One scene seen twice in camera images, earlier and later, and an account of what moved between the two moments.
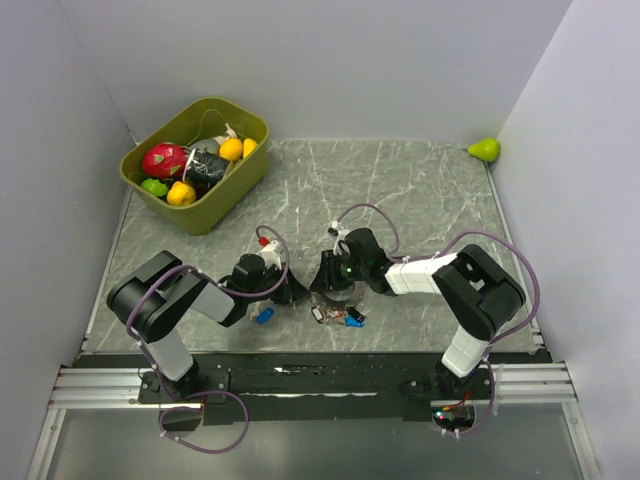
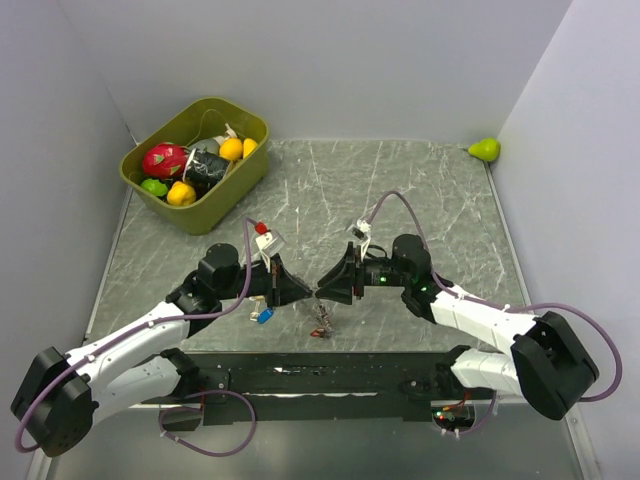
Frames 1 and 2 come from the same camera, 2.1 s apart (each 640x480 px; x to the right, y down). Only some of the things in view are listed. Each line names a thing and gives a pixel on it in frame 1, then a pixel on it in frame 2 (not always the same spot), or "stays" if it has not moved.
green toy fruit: [155, 187] stays
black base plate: [270, 387] stays
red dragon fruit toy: [165, 160] stays
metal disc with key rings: [331, 314] -> [326, 331]
